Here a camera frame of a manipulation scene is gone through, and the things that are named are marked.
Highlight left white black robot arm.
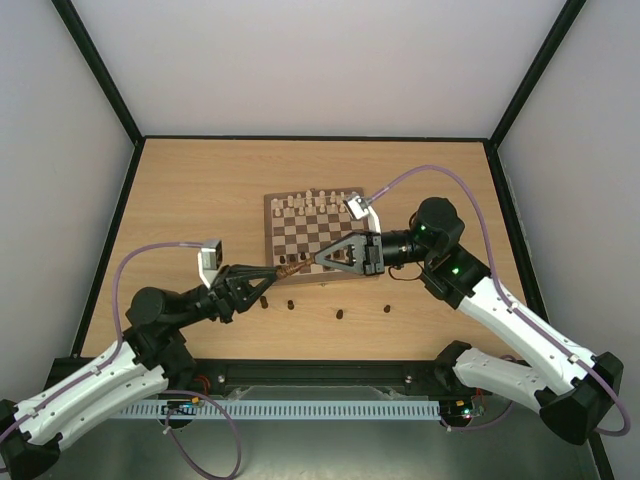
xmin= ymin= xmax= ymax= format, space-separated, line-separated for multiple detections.
xmin=1 ymin=265 xmax=278 ymax=479

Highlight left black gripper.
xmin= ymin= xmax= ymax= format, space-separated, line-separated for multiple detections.
xmin=175 ymin=263 xmax=280 ymax=328

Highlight light pieces back rows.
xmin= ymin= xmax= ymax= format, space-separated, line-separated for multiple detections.
xmin=264 ymin=187 xmax=364 ymax=220

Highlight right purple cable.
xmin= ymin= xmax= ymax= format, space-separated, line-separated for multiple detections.
xmin=369 ymin=164 xmax=632 ymax=436

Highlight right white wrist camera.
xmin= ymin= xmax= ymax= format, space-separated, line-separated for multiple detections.
xmin=343 ymin=193 xmax=382 ymax=234

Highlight purple cable loop front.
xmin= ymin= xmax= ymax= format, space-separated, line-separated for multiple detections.
xmin=162 ymin=388 xmax=245 ymax=476

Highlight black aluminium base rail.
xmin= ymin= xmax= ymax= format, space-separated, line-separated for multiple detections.
xmin=49 ymin=340 xmax=576 ymax=401

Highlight dark piece pair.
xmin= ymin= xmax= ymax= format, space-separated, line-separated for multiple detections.
xmin=276 ymin=258 xmax=314 ymax=279

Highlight wooden chess board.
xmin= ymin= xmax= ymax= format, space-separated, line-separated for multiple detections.
xmin=264 ymin=207 xmax=367 ymax=267

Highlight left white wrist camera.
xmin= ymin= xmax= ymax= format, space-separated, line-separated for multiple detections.
xmin=197 ymin=238 xmax=223 ymax=288

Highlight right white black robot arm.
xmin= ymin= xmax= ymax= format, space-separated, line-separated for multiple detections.
xmin=314 ymin=197 xmax=624 ymax=445

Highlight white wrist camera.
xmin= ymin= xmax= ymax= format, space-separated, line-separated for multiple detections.
xmin=343 ymin=193 xmax=382 ymax=234
xmin=197 ymin=238 xmax=223 ymax=288

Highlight white slotted cable duct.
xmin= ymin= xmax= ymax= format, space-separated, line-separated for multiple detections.
xmin=112 ymin=399 xmax=441 ymax=421

